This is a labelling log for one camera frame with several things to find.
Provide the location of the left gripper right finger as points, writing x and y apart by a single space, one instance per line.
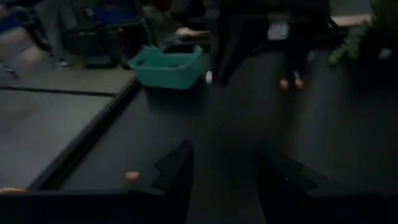
283 193

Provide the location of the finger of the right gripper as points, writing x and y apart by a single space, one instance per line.
224 70

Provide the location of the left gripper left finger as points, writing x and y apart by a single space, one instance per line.
177 186

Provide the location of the silver battery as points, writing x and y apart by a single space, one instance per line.
209 76

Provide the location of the copper-top black battery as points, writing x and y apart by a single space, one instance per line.
132 176

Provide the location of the teal plastic basket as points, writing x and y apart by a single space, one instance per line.
168 74

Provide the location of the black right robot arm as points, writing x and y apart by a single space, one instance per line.
306 40

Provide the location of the artificial succulent plant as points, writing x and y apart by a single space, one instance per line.
351 46

